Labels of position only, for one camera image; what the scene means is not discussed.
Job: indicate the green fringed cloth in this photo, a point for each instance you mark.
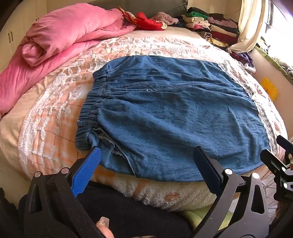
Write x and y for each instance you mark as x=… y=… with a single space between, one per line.
x=272 y=60

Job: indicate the person's left hand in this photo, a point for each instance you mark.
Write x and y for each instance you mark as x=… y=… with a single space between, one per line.
x=105 y=228

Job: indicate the lime green cloth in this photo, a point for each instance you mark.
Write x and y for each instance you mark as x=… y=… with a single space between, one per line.
x=194 y=217

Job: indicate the purple clothes heap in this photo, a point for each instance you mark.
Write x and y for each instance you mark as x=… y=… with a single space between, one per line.
x=245 y=58

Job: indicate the stack of folded clothes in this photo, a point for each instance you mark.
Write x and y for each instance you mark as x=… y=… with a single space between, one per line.
x=219 y=29

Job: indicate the peach tufted blanket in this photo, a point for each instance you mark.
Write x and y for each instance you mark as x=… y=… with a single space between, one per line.
x=57 y=109

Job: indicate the cream wardrobe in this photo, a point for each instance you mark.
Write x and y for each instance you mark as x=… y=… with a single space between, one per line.
x=13 y=34

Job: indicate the red patterned cloth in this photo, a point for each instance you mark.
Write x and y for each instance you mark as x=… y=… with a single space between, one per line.
x=146 y=22

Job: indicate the grey-green headboard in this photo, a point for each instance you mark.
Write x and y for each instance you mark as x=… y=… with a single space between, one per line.
x=160 y=6

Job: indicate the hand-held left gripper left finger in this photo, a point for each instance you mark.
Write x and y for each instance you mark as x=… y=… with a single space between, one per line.
x=87 y=169

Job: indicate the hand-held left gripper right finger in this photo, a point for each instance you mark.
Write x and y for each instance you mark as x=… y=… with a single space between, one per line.
x=206 y=164

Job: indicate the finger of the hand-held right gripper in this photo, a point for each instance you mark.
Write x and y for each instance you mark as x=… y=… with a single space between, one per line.
x=283 y=144
x=272 y=161

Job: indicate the cream curtain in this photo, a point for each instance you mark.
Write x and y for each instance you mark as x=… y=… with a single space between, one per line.
x=249 y=27

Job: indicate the person's black clothing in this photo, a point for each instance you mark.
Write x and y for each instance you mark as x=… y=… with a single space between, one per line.
x=142 y=212

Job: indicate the pink quilt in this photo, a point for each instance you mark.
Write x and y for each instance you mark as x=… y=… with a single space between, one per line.
x=68 y=34

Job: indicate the blue denim pants lace trim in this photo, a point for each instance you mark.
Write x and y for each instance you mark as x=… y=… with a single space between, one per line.
x=171 y=114

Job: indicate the window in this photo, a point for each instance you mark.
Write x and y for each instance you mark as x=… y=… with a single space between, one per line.
x=281 y=27

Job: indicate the mauve fluffy cloth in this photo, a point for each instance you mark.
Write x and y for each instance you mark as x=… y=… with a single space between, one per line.
x=163 y=17

